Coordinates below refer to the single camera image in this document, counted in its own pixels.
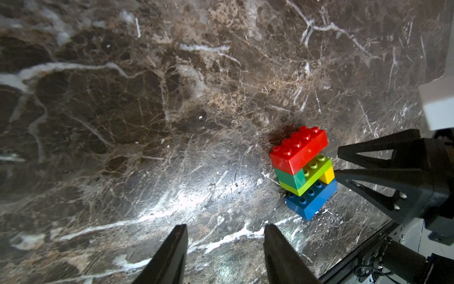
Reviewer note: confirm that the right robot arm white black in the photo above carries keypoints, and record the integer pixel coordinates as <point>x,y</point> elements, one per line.
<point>437,99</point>

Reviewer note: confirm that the red lego brick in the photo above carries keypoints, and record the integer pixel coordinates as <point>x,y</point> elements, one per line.
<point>299,149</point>

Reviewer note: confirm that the blue lego brick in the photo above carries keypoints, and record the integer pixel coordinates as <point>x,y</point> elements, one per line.
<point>312,200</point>

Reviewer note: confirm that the lime green lego brick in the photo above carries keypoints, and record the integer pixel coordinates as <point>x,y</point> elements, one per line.
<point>313,170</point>

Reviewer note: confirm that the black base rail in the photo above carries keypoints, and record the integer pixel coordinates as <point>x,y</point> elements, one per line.
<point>397,254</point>

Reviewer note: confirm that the small green lego brick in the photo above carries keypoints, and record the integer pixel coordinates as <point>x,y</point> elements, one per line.
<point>295,181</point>

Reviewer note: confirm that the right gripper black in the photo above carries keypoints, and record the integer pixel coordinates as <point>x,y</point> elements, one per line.
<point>420,186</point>

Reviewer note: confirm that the small yellow lego brick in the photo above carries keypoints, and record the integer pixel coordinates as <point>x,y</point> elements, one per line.
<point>328,176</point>

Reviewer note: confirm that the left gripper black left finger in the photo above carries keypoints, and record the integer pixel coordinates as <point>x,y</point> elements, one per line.
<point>168,264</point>

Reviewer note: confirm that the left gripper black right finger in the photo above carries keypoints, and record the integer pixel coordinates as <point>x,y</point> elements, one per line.
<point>284,266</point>

